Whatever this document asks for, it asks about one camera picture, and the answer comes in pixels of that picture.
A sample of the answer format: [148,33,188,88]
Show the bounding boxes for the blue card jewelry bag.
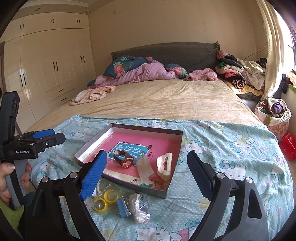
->
[116,193,151,225]

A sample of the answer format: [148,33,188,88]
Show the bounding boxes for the beige bed sheet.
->
[29,79,261,131]

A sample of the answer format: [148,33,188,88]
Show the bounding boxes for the peach crumpled garment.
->
[70,85,115,106]

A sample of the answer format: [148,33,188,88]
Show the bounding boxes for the red strap wrist watch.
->
[113,150,134,169]

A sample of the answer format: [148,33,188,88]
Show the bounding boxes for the pink fuzzy garment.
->
[186,68,218,81]

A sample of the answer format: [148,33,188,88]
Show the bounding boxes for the hello kitty blue blanket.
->
[30,115,295,240]

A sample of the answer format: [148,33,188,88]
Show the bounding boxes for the clear plastic packet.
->
[136,155,154,182]

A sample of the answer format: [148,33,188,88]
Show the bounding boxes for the bag of clothes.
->
[255,97,292,142]

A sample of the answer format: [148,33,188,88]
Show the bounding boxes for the cream wardrobe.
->
[1,13,96,132]

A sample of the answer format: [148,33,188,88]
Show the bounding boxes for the red plastic container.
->
[280,133,296,161]

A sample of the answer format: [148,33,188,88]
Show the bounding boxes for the pink purple duvet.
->
[94,61,178,87]

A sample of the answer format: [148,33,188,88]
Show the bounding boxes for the yellow rings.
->
[86,182,120,214]

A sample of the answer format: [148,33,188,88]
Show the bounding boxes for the white cloud hair claw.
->
[157,153,173,181]

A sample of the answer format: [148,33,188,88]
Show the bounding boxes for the green sleeve forearm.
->
[1,200,25,240]

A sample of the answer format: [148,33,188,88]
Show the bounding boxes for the left hand painted nails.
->
[0,162,33,203]

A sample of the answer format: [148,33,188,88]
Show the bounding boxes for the floral dark blue pillow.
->
[103,55,188,78]

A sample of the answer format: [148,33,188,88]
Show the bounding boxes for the pink book blue label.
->
[83,131,182,189]

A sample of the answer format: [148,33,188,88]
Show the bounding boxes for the pile of mixed clothes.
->
[215,50,265,96]

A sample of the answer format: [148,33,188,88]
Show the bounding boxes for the shallow cardboard box tray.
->
[73,122,184,199]

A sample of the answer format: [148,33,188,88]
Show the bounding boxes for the cream curtain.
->
[257,1,295,99]

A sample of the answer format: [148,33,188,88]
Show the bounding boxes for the dark green headboard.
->
[111,42,220,72]

